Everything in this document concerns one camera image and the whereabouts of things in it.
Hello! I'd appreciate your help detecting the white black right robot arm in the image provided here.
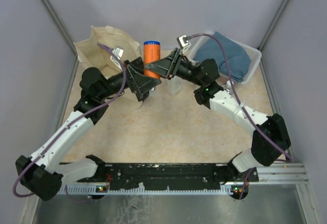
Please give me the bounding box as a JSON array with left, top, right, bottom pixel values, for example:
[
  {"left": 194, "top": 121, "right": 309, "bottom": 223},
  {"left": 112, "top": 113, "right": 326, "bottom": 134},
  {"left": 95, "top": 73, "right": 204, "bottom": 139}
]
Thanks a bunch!
[{"left": 145, "top": 48, "right": 291, "bottom": 182}]

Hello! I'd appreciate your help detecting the blue folded towel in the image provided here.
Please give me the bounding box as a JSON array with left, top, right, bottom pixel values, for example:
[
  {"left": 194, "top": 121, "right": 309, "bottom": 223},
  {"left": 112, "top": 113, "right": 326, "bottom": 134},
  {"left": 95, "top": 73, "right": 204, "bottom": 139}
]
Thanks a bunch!
[{"left": 193, "top": 32, "right": 251, "bottom": 82}]

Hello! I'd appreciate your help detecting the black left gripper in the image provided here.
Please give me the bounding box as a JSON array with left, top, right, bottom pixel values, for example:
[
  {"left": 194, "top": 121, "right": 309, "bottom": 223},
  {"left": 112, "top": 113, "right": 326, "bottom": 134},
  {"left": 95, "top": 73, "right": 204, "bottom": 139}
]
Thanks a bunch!
[{"left": 99, "top": 59, "right": 162, "bottom": 100}]

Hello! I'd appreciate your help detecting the white plastic basket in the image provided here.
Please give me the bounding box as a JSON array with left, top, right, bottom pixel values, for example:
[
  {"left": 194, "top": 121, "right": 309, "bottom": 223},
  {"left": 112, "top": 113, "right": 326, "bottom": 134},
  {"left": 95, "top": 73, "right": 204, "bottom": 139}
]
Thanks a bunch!
[{"left": 188, "top": 36, "right": 262, "bottom": 84}]

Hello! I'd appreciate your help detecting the orange blue tube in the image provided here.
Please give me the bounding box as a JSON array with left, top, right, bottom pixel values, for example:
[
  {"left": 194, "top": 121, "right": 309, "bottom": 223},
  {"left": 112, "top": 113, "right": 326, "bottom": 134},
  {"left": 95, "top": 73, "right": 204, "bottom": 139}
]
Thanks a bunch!
[{"left": 143, "top": 41, "right": 160, "bottom": 79}]

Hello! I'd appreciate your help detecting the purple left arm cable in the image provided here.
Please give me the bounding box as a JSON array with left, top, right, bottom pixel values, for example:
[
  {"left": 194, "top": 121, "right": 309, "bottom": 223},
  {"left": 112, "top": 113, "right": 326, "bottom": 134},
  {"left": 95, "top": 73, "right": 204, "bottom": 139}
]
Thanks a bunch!
[{"left": 12, "top": 42, "right": 127, "bottom": 198}]

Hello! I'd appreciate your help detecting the aluminium frame rail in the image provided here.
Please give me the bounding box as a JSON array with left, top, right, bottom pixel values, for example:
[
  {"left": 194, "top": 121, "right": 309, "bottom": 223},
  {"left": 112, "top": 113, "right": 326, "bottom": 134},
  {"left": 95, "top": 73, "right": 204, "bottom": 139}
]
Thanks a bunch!
[{"left": 40, "top": 0, "right": 77, "bottom": 55}]

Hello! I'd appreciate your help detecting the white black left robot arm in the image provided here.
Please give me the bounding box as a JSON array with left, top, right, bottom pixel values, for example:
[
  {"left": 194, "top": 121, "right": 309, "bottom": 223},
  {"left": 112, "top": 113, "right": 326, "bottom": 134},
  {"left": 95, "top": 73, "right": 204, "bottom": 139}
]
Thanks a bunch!
[{"left": 15, "top": 58, "right": 161, "bottom": 201}]

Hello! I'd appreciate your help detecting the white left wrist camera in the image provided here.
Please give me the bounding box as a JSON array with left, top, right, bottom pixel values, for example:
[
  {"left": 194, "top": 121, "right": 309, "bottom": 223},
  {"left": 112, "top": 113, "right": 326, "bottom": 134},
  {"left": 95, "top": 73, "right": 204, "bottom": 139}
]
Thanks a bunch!
[{"left": 110, "top": 46, "right": 124, "bottom": 66}]

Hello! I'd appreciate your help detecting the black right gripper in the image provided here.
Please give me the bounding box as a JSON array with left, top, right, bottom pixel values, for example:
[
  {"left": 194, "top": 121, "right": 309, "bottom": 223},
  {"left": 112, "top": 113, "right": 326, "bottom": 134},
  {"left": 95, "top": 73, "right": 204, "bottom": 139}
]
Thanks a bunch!
[{"left": 144, "top": 48, "right": 203, "bottom": 87}]

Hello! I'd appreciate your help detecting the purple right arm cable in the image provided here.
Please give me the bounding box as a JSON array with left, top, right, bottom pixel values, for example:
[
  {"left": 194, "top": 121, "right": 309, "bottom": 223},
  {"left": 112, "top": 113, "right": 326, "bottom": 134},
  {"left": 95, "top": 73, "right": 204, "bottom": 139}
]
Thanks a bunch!
[{"left": 190, "top": 32, "right": 294, "bottom": 201}]

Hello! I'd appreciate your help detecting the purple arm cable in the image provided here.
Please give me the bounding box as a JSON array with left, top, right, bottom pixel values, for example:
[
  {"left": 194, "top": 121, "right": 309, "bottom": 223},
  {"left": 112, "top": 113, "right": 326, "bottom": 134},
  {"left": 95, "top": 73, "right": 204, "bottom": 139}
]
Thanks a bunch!
[
  {"left": 190, "top": 32, "right": 294, "bottom": 201},
  {"left": 12, "top": 42, "right": 127, "bottom": 198}
]

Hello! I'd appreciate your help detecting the white bottle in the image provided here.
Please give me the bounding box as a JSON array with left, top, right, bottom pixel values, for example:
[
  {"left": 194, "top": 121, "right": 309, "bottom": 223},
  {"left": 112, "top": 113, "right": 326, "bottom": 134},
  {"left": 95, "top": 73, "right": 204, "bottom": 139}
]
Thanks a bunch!
[{"left": 167, "top": 77, "right": 182, "bottom": 96}]

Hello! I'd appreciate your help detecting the cream canvas tote bag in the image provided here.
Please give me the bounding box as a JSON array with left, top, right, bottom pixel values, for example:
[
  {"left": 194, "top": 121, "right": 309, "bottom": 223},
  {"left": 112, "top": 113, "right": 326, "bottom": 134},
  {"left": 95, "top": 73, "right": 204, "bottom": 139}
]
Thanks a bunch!
[{"left": 74, "top": 26, "right": 141, "bottom": 78}]

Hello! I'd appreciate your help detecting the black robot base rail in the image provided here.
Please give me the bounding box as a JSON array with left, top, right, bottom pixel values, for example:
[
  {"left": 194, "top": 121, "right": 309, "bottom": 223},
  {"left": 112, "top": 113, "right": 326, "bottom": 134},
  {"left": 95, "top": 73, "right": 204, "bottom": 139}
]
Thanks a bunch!
[{"left": 80, "top": 163, "right": 259, "bottom": 199}]

